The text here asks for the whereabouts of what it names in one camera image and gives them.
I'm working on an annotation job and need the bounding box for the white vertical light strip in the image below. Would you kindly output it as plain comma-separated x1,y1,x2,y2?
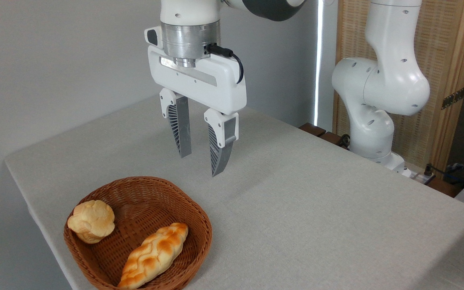
313,0,324,126

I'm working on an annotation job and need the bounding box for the round bread roll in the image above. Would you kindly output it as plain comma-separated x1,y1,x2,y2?
67,199,116,244

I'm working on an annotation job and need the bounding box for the black cable bundle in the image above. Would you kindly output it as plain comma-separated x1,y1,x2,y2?
423,163,464,190

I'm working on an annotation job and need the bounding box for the metal screen hinge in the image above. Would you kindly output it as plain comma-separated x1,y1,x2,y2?
441,87,464,110

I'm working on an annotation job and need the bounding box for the brown wicker basket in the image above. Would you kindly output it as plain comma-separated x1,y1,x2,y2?
63,176,213,290

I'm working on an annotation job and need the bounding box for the grey tablecloth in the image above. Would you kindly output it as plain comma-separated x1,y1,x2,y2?
4,95,464,290

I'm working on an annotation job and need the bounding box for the braided bread loaf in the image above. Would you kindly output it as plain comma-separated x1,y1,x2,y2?
117,222,189,290

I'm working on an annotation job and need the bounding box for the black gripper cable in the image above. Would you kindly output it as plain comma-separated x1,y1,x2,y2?
207,43,244,85

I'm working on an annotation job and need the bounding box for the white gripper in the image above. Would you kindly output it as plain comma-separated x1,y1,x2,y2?
147,45,247,178

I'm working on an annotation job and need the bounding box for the dark brown wooden block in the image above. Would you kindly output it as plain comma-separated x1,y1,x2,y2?
319,131,350,150
298,122,327,138

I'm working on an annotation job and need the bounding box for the wooden rattan folding screen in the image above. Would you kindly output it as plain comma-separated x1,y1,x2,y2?
332,0,464,174

